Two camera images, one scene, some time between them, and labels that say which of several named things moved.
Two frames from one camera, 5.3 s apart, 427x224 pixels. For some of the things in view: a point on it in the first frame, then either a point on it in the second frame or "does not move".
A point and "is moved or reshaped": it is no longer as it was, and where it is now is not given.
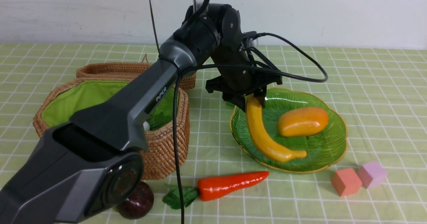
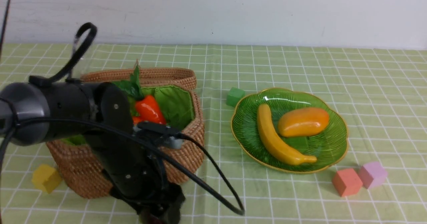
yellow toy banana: (259, 130) to (276, 140)
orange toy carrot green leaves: (209, 188) is moved or reshaped
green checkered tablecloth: (381, 178) does not move
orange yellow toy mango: (302, 121) does not move
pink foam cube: (372, 174) does not move
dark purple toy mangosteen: (139, 203) is moved or reshaped
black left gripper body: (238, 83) to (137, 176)
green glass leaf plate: (322, 149) does not move
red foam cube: (346, 182) does not move
